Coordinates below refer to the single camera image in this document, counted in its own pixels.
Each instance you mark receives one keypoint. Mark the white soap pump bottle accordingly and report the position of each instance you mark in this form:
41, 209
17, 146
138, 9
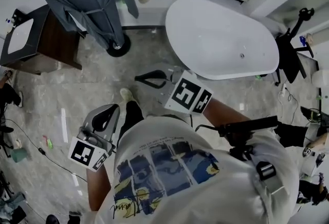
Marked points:
9, 21

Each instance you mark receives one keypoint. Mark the green and red brush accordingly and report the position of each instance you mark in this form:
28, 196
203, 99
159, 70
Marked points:
48, 142

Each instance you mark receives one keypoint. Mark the person's right forearm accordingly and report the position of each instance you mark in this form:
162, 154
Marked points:
226, 112

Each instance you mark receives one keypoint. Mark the black office chair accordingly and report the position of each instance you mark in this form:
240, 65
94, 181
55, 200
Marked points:
290, 58

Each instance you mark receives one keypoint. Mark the white bathtub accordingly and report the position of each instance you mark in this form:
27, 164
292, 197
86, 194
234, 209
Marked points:
218, 38

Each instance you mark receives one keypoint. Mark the long white floor strip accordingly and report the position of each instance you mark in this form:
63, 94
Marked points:
64, 125

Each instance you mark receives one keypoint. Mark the dark wooden vanity cabinet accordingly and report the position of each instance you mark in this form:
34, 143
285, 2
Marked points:
56, 38

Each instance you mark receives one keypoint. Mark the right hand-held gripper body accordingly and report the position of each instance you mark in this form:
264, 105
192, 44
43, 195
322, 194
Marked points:
187, 93

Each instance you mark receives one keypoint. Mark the pile of clothes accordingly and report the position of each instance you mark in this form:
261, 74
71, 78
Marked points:
11, 207

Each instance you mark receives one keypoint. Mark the person's left forearm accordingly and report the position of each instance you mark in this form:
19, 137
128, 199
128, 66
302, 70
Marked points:
99, 187

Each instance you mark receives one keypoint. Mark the blue packet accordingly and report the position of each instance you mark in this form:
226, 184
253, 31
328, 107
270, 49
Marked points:
302, 40

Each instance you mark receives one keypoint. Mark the black coat rack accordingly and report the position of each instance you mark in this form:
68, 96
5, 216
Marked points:
122, 51

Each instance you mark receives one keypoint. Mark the person's pale shoe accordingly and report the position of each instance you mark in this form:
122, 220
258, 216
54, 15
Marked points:
128, 94

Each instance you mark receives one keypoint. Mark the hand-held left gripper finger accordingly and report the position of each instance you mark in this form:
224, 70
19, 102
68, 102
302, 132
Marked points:
115, 128
90, 118

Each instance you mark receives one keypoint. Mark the black shoe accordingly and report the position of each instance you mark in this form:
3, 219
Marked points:
52, 219

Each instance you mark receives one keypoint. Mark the person's white printed shirt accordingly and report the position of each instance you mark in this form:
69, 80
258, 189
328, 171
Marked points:
205, 192

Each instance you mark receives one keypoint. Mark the white sink basin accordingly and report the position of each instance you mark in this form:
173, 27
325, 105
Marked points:
19, 38

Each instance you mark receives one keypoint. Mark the green bucket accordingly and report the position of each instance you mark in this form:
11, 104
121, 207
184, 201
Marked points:
18, 155

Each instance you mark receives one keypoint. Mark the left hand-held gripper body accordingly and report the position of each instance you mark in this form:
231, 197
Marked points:
84, 152

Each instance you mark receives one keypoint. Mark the white power strip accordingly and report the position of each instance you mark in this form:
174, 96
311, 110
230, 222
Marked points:
282, 90

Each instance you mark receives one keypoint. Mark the person's black trouser leg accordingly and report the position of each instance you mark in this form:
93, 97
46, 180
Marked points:
132, 117

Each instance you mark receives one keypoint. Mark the black faucet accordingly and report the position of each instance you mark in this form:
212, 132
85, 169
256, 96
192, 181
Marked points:
18, 16

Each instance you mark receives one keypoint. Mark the black shoulder camera mount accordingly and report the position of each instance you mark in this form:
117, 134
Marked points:
246, 128

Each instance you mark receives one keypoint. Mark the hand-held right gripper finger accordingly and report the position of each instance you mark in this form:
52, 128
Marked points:
155, 71
156, 86

